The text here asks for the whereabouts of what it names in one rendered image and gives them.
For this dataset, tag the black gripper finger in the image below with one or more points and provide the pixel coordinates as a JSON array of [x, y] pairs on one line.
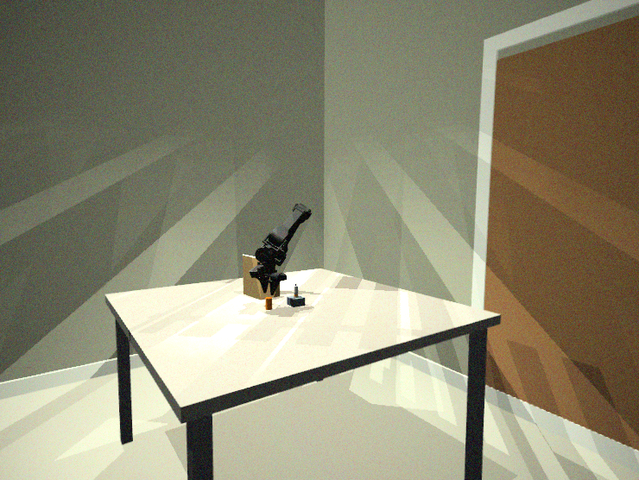
[[273, 286], [264, 282]]

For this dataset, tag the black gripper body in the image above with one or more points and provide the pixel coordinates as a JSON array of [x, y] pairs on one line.
[[274, 276]]

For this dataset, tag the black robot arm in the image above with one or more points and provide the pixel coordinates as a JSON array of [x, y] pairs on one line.
[[279, 237]]

